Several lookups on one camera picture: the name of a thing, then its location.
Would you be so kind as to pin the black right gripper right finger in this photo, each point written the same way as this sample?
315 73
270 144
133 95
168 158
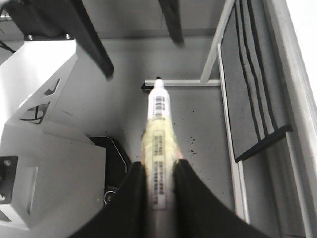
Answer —
201 214

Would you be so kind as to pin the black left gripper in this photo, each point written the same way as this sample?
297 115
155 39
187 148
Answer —
44 18

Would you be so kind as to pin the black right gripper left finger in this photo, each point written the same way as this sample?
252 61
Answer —
124 216

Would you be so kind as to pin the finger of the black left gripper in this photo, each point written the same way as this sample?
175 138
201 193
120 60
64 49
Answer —
171 12

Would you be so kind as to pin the white black whiteboard marker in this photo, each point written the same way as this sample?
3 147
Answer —
160 154

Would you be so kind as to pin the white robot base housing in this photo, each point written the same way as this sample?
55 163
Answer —
53 172

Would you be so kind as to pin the white whiteboard with tray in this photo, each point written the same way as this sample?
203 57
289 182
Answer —
302 143

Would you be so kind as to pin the grey striped cloth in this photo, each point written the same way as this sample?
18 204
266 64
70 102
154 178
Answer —
256 103

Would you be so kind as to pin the grey metal stand frame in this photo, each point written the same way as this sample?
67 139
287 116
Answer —
213 76

